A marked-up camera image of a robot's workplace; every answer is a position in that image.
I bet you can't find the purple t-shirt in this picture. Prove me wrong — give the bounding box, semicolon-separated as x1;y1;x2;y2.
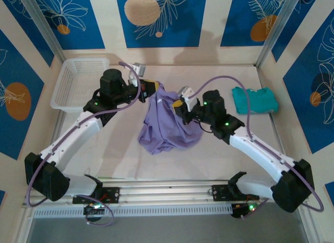
138;82;204;155

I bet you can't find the teal folded t-shirt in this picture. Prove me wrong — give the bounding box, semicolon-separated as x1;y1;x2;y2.
231;86;279;115

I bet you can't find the white plastic mesh basket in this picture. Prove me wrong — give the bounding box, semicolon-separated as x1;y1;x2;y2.
50;57;110;113

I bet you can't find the control board with green light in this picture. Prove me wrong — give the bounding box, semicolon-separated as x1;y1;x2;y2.
231;202;258;219
83;203;105;223

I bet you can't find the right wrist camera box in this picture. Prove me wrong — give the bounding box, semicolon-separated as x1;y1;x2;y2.
177;85;201;111

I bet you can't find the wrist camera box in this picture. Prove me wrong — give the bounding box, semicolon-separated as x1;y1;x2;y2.
129;62;147;86
177;85;201;111

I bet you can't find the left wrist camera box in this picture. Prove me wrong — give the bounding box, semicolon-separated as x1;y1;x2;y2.
129;62;147;86

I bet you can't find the thin black right gripper wire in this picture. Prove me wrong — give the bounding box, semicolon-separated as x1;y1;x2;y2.
198;122;212;134

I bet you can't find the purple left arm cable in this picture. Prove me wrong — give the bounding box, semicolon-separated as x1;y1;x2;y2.
26;61;144;227

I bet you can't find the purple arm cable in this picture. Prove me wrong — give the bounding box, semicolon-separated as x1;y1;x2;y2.
26;61;144;227
192;75;325;220

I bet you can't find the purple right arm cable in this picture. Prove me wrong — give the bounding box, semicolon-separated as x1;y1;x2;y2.
192;75;325;220

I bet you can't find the aluminium mounting rail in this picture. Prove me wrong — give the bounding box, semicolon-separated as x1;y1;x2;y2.
22;178;306;209

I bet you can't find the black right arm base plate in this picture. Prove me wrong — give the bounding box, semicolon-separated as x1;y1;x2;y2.
211;184;260;202

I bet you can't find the aluminium frame post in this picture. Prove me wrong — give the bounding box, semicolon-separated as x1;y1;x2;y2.
255;0;308;69
18;0;66;62

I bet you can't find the white slotted cable duct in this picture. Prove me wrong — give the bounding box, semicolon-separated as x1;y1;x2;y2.
32;204;234;219

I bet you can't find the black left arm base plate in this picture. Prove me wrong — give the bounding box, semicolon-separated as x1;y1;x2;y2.
72;186;121;204

